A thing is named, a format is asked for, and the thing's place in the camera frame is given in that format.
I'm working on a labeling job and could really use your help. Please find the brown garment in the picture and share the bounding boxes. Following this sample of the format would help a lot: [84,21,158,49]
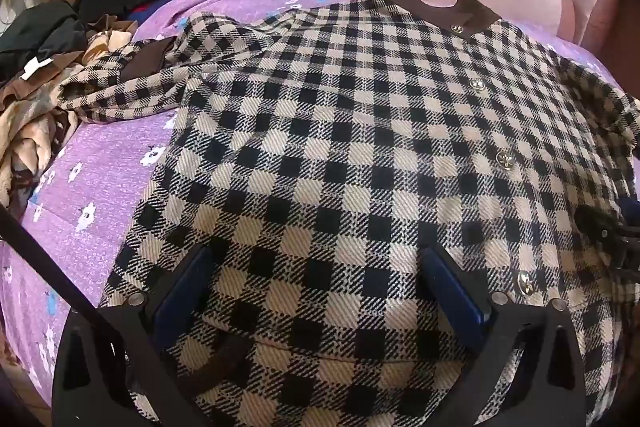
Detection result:
[0,51,87,108]

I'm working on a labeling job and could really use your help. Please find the blue red garment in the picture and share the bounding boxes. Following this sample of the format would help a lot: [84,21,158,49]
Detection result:
[125,3,162,24]

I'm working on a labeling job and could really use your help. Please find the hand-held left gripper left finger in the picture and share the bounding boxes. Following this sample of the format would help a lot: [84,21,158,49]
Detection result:
[51,243,221,427]

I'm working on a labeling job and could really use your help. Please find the purple floral bedsheet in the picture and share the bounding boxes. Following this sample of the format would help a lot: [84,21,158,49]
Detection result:
[0,0,623,408]

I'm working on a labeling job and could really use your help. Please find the beige patterned garment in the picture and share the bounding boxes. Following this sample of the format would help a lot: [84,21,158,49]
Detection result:
[0,14,138,208]

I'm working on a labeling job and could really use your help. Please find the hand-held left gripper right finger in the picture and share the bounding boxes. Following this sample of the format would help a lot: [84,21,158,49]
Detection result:
[420,247,587,427]

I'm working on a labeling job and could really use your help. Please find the black strap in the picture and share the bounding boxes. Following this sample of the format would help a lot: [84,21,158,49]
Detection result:
[0,206,117,339]

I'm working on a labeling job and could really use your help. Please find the white clothing tag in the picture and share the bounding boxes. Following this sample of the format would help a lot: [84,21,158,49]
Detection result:
[20,56,54,81]

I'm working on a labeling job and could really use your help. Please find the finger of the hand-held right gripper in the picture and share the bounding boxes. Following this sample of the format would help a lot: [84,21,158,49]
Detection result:
[574,196,640,270]

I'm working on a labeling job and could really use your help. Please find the dark fuzzy garment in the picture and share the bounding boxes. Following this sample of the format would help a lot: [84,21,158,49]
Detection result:
[0,0,88,72]

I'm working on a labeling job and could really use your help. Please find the black beige checkered jacket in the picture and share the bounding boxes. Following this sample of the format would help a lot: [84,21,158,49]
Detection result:
[56,0,640,427]

